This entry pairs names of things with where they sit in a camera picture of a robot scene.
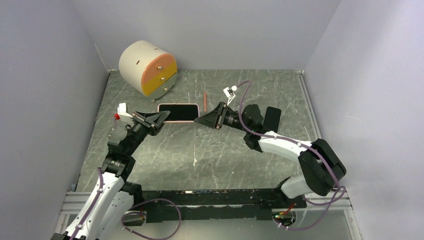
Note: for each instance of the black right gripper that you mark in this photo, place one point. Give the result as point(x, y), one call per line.
point(213, 119)

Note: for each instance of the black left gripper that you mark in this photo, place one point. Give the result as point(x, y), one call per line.
point(150, 121)

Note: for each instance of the pink phone case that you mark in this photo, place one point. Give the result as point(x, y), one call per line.
point(197, 112)

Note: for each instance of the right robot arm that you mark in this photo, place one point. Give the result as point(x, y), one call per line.
point(321, 168)

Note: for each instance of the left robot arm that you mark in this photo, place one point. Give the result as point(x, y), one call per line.
point(112, 194)

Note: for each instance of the black phone lying flat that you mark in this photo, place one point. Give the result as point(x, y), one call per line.
point(272, 118)

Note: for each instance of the red-brown pencil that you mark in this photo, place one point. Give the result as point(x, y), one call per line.
point(205, 102)

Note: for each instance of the white round drawer cabinet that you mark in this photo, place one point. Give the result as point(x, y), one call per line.
point(149, 69)

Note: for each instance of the black base crossbar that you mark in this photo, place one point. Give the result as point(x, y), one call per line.
point(257, 203)

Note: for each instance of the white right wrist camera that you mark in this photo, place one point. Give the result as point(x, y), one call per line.
point(230, 93)

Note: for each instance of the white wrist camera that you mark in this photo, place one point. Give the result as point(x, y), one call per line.
point(230, 93)
point(122, 113)

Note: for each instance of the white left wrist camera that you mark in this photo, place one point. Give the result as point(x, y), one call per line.
point(122, 113)

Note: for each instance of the aluminium frame rail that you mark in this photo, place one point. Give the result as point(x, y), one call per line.
point(314, 203)

